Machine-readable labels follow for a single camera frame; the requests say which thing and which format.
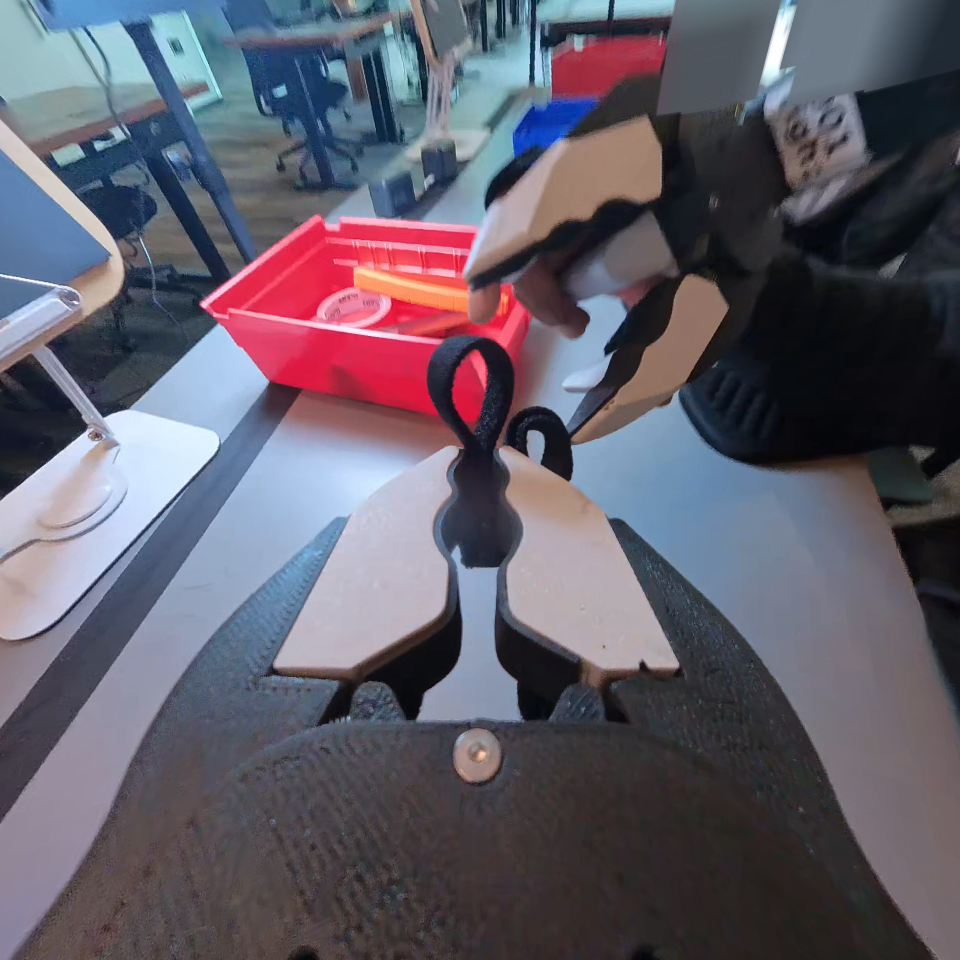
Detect blue plastic bin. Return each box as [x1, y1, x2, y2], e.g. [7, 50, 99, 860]
[512, 97, 603, 160]

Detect wooden office desk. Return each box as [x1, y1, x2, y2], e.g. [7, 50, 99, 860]
[0, 81, 213, 177]
[225, 11, 425, 147]

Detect orange plastic strip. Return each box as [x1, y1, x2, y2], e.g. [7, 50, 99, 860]
[352, 266, 511, 316]

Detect red plastic bin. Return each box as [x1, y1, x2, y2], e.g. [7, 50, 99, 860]
[201, 215, 532, 417]
[549, 33, 669, 100]

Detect tape roll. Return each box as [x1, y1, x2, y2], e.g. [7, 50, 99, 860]
[316, 287, 393, 329]

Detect black board on white stand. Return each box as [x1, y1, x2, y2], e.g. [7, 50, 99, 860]
[0, 118, 221, 644]

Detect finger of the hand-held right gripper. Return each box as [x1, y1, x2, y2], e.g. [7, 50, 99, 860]
[461, 116, 666, 294]
[566, 273, 732, 447]

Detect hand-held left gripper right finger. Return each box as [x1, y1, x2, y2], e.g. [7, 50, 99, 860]
[495, 447, 681, 695]

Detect black light stand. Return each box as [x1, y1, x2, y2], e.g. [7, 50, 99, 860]
[120, 18, 258, 280]

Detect black board with wooden back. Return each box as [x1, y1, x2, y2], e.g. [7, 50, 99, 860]
[405, 0, 494, 164]

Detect black velcro strap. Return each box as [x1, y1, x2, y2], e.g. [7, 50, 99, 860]
[427, 336, 575, 567]

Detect person's right forearm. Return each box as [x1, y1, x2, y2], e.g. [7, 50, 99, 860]
[697, 67, 960, 468]

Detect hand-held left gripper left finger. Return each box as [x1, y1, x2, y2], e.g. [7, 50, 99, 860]
[272, 447, 462, 684]

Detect black office chair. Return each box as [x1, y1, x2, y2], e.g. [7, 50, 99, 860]
[243, 45, 361, 190]

